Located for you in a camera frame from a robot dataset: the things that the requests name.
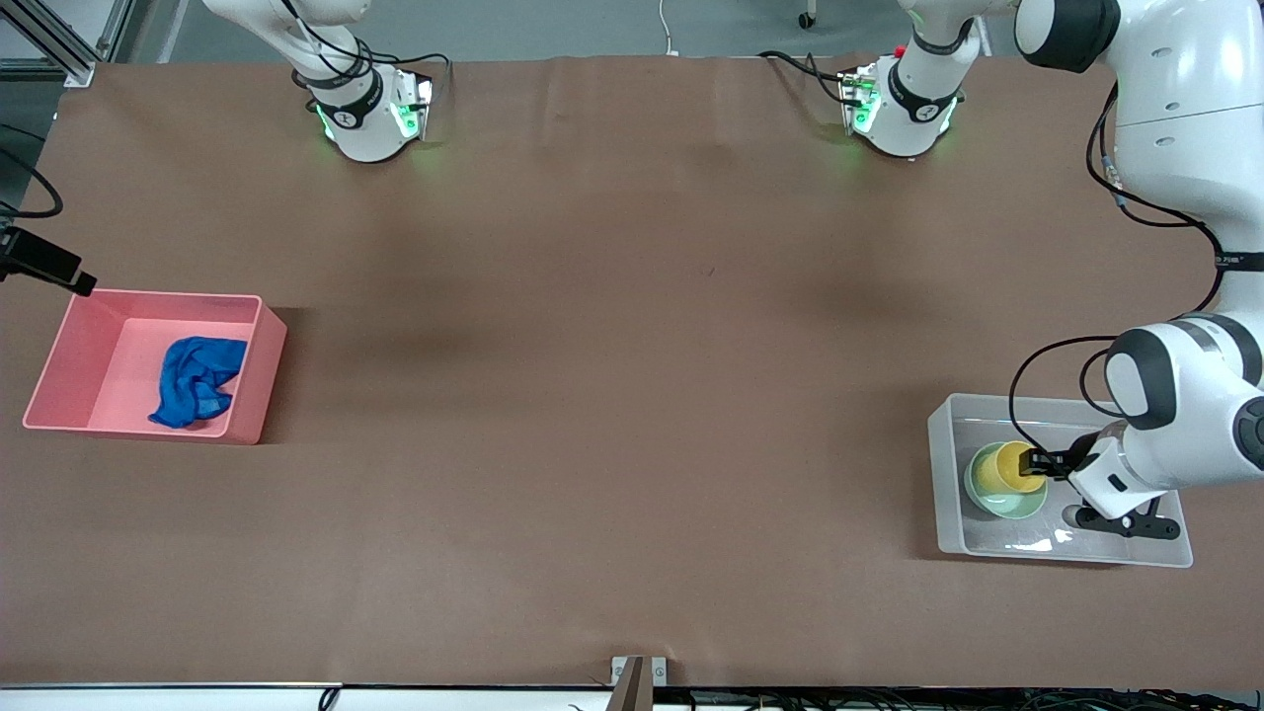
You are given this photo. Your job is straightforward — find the brown paper table cover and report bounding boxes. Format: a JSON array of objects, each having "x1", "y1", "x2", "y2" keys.
[{"x1": 0, "y1": 54, "x2": 1264, "y2": 692}]

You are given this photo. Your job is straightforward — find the black base cable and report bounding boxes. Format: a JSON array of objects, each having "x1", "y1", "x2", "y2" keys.
[
  {"x1": 380, "y1": 51, "x2": 453, "y2": 80},
  {"x1": 758, "y1": 49, "x2": 860, "y2": 108}
]

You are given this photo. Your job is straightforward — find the clear plastic bin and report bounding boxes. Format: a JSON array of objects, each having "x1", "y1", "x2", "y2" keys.
[{"x1": 927, "y1": 393, "x2": 1194, "y2": 569}]

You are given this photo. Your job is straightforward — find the light green bowl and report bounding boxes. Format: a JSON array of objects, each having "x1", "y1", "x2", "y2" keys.
[{"x1": 964, "y1": 441, "x2": 1049, "y2": 520}]

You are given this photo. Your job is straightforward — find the black left base cable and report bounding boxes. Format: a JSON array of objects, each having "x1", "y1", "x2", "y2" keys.
[{"x1": 758, "y1": 49, "x2": 860, "y2": 108}]

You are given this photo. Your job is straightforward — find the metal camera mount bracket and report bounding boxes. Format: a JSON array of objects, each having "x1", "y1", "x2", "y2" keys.
[{"x1": 610, "y1": 656, "x2": 669, "y2": 711}]

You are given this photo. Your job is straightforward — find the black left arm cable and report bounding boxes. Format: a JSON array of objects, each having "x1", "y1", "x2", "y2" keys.
[{"x1": 1009, "y1": 84, "x2": 1227, "y2": 455}]

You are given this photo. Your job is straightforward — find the black right base cable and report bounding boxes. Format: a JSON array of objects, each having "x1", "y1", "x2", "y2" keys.
[{"x1": 380, "y1": 51, "x2": 453, "y2": 80}]

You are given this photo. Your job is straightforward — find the pink plastic bin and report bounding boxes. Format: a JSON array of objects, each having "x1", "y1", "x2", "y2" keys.
[{"x1": 22, "y1": 288, "x2": 288, "y2": 445}]

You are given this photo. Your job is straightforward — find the aluminium frame post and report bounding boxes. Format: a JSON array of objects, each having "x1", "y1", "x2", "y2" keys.
[{"x1": 0, "y1": 0, "x2": 134, "y2": 88}]

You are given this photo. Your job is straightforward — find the blue cloth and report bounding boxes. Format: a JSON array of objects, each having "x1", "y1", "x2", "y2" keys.
[{"x1": 148, "y1": 337, "x2": 249, "y2": 431}]

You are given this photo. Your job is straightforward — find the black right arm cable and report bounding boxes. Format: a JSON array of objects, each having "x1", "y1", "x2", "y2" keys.
[{"x1": 0, "y1": 123, "x2": 64, "y2": 218}]

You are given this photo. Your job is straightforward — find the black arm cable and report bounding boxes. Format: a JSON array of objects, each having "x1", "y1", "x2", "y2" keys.
[
  {"x1": 0, "y1": 123, "x2": 64, "y2": 218},
  {"x1": 1009, "y1": 84, "x2": 1227, "y2": 455}
]

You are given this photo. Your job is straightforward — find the yellow cup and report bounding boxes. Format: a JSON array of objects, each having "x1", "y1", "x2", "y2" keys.
[{"x1": 992, "y1": 441, "x2": 1049, "y2": 495}]

